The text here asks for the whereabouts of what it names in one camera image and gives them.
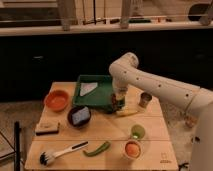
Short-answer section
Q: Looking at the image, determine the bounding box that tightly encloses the dark grape bunch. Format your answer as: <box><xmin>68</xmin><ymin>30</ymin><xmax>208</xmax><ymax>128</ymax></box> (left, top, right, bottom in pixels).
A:
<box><xmin>111</xmin><ymin>94</ymin><xmax>125</xmax><ymax>110</ymax></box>

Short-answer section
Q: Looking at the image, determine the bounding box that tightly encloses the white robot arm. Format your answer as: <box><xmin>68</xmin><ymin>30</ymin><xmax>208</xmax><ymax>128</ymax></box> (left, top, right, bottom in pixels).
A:
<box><xmin>109</xmin><ymin>52</ymin><xmax>213</xmax><ymax>171</ymax></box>

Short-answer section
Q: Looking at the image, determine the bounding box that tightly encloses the green plastic tray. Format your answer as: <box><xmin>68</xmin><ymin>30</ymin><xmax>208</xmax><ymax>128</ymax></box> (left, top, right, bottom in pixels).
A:
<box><xmin>72</xmin><ymin>75</ymin><xmax>114</xmax><ymax>113</ymax></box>

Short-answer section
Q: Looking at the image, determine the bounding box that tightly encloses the white cloth in tray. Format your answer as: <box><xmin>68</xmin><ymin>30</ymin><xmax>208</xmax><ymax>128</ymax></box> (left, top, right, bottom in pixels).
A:
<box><xmin>80</xmin><ymin>82</ymin><xmax>98</xmax><ymax>96</ymax></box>

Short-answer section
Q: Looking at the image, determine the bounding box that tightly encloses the metal cup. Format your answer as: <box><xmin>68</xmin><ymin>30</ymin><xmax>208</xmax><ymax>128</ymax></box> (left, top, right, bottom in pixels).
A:
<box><xmin>139</xmin><ymin>92</ymin><xmax>152</xmax><ymax>108</ymax></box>

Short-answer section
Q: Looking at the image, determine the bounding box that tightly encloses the blue sponge in bowl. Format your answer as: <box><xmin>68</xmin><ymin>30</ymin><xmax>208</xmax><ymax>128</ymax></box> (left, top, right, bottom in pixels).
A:
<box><xmin>72</xmin><ymin>107</ymin><xmax>90</xmax><ymax>126</ymax></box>

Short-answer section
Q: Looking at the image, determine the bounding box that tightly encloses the green lid cup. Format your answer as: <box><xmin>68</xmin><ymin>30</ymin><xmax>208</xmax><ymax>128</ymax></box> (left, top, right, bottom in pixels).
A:
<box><xmin>130</xmin><ymin>124</ymin><xmax>145</xmax><ymax>140</ymax></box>

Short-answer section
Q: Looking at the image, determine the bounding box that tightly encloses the dark bowl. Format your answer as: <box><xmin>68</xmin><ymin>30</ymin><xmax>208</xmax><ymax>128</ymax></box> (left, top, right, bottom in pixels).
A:
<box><xmin>67</xmin><ymin>106</ymin><xmax>91</xmax><ymax>127</ymax></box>

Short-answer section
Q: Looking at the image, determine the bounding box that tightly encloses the green chili pepper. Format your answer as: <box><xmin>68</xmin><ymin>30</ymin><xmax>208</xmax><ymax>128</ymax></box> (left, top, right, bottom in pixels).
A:
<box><xmin>83</xmin><ymin>141</ymin><xmax>111</xmax><ymax>157</ymax></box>

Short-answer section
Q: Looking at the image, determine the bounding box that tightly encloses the orange bowl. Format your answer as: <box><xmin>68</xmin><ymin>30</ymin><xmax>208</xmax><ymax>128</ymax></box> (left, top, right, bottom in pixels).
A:
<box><xmin>44</xmin><ymin>90</ymin><xmax>69</xmax><ymax>112</ymax></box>

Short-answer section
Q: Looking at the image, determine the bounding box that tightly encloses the white dish brush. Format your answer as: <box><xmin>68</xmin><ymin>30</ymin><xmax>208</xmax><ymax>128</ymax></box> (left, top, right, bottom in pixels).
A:
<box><xmin>39</xmin><ymin>141</ymin><xmax>88</xmax><ymax>166</ymax></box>

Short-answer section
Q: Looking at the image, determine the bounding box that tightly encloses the black stand pole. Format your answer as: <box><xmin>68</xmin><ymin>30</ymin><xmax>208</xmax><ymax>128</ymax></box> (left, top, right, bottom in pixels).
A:
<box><xmin>14</xmin><ymin>121</ymin><xmax>20</xmax><ymax>171</ymax></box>

